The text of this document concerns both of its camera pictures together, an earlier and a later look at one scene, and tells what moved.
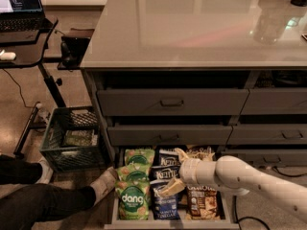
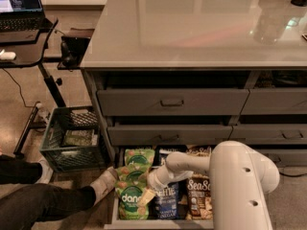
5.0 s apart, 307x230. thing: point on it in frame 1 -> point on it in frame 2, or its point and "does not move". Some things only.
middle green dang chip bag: x=133 y=172 does not move
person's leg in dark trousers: x=29 y=208 does not move
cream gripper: x=189 y=172 -> x=158 y=177
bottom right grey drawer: x=268 y=157 does not move
